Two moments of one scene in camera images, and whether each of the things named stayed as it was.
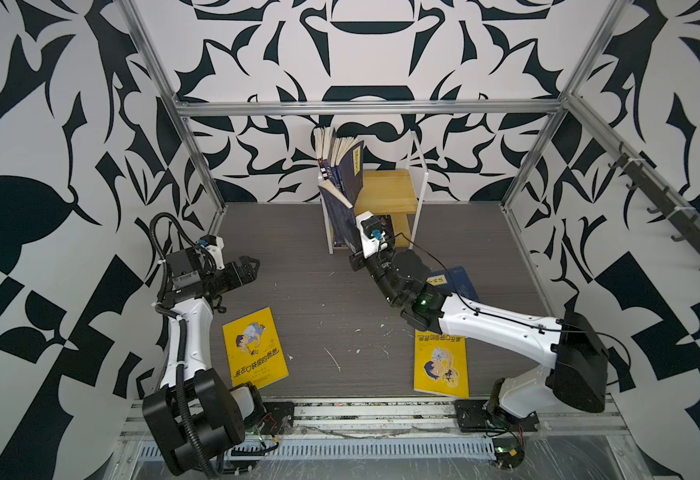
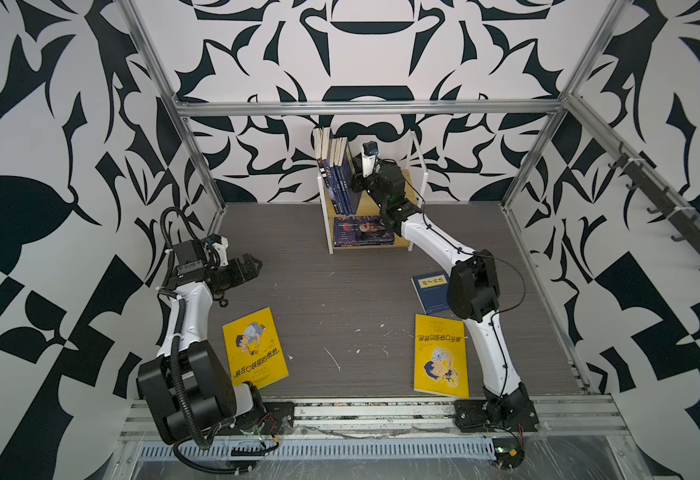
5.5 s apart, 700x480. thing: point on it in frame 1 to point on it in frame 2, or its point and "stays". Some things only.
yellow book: x=254 y=350 stays
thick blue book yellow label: x=336 y=177 stays
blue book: x=343 y=217 to x=348 y=184
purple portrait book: x=325 y=163 stays
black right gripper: x=360 y=260 to x=362 y=181
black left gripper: x=236 y=279 stays
